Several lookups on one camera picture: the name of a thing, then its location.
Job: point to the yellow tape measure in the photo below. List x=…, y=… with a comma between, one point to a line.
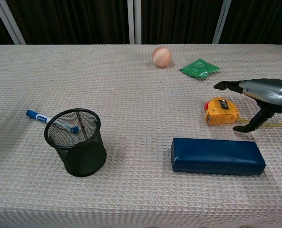
x=220, y=114

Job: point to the blue white marker pen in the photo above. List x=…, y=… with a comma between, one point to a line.
x=37, y=116

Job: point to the black mesh pen cup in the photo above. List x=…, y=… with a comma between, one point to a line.
x=83, y=154

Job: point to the beige waffle tablecloth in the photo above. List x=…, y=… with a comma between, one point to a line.
x=131, y=99

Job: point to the blue rectangular padded block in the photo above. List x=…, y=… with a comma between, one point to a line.
x=216, y=156

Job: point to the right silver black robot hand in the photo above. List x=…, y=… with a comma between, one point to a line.
x=266, y=91

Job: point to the white partition frame post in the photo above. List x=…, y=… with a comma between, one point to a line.
x=10, y=23
x=134, y=21
x=222, y=21

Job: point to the green foil packet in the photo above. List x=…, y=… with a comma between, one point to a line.
x=199, y=69

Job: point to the orange ball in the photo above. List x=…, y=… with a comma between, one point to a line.
x=161, y=57

